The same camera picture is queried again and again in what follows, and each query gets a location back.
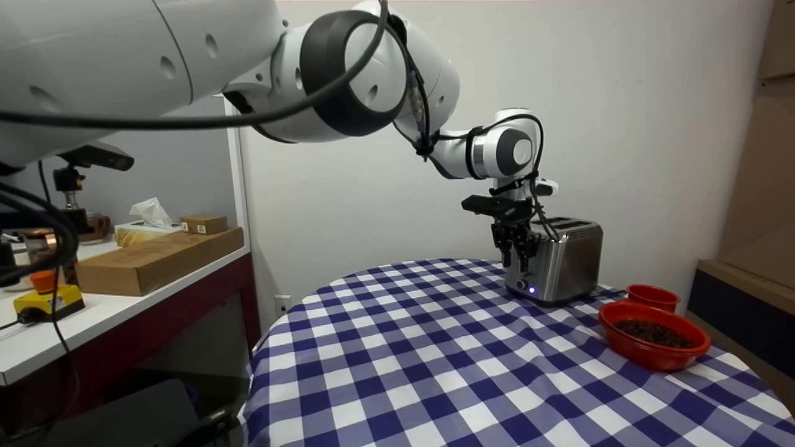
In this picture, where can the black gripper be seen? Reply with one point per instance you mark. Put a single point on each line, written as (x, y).
(516, 211)

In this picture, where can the silver metal toaster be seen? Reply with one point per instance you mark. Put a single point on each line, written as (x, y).
(572, 264)

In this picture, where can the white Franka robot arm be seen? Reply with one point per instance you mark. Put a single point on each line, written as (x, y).
(100, 57)

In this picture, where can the blue white checkered tablecloth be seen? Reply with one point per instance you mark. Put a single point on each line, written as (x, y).
(463, 373)

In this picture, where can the dark brown beans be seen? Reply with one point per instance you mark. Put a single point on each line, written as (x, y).
(656, 334)

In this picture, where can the red plastic bowl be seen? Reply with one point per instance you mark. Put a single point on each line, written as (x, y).
(654, 350)

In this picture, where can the black low cabinet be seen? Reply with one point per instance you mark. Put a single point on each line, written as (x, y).
(746, 314)

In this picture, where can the small cardboard box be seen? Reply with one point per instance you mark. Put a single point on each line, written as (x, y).
(203, 224)

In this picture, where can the flat wooden box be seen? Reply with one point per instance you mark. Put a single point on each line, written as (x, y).
(157, 262)

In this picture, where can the tissue box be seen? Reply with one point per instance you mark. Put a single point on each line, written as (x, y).
(149, 224)

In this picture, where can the white top workbench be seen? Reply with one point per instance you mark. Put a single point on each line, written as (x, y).
(125, 322)

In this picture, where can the yellow hand tool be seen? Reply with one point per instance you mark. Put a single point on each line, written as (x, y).
(44, 300)

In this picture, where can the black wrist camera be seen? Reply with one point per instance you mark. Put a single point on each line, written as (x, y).
(479, 203)

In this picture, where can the white wall outlet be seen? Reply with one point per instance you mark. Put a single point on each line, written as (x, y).
(283, 304)

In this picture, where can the black camera on stand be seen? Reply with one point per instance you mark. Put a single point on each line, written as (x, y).
(88, 157)

